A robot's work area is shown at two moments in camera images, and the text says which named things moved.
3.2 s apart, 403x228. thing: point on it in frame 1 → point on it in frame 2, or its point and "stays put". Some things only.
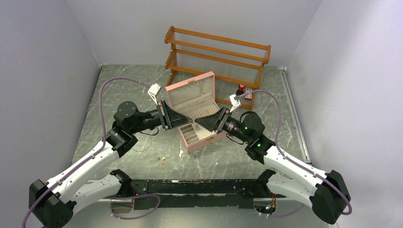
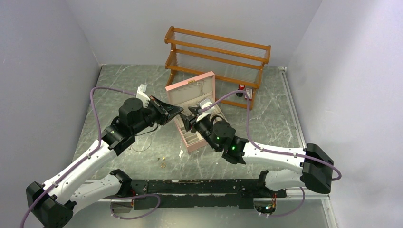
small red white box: x=248 y=96 stays put
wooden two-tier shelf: x=238 y=65 stays put
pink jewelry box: x=196 y=98 stays put
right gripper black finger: x=208 y=122 → x=187 y=120
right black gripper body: x=225 y=122 → x=203 y=127
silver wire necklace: x=145 y=149 stays put
